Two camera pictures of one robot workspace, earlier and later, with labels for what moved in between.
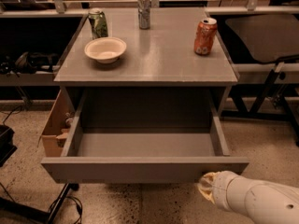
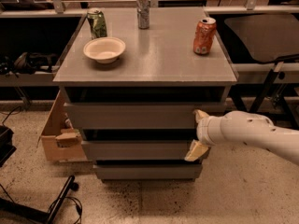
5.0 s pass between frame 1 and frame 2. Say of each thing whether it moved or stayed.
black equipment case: stayed
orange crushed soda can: stayed
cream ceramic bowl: stayed
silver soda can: stayed
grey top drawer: moved
